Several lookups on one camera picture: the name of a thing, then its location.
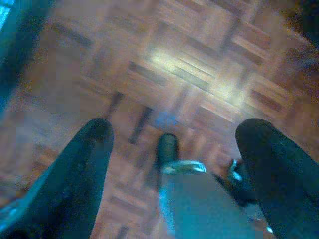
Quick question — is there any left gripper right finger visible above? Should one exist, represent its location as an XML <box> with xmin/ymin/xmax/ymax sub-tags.
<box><xmin>235</xmin><ymin>118</ymin><xmax>319</xmax><ymax>239</ymax></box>

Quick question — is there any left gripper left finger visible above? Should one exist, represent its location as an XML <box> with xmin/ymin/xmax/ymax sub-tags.
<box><xmin>0</xmin><ymin>118</ymin><xmax>115</xmax><ymax>239</ymax></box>

